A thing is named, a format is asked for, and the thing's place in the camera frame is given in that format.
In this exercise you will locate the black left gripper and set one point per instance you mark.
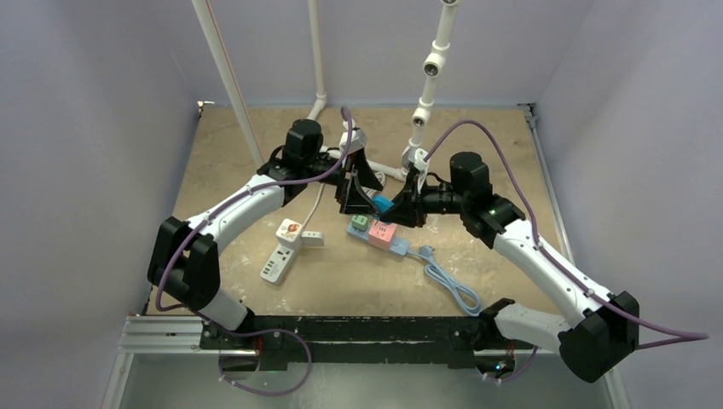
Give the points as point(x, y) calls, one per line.
point(349, 192)

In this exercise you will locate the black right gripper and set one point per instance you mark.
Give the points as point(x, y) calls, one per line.
point(414, 199)

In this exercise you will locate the blue plug adapter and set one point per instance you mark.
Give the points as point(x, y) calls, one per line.
point(382, 203)

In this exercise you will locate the pink cube adapter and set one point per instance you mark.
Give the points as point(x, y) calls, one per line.
point(381, 235)

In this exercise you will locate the light blue power strip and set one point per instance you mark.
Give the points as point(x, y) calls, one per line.
point(400, 246)

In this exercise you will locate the green plug adapter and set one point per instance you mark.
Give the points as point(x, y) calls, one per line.
point(360, 222)

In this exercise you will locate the white USB power strip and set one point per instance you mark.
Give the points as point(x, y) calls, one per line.
point(278, 265)

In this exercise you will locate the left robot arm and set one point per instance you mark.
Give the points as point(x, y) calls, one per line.
point(185, 258)

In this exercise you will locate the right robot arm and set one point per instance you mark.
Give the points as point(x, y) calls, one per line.
point(594, 329)

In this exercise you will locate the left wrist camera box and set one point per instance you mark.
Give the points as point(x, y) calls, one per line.
point(352, 141)

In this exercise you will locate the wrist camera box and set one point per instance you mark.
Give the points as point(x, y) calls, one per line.
point(414, 159)
point(352, 141)

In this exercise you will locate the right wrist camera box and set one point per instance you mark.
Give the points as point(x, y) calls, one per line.
point(414, 159)

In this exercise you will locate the white PVC pipe frame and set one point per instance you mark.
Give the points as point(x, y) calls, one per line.
point(433, 67)

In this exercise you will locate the aluminium rail right table edge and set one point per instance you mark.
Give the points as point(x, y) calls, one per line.
point(564, 245)

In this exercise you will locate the aluminium front rail frame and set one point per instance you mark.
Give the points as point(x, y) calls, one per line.
point(172, 334)

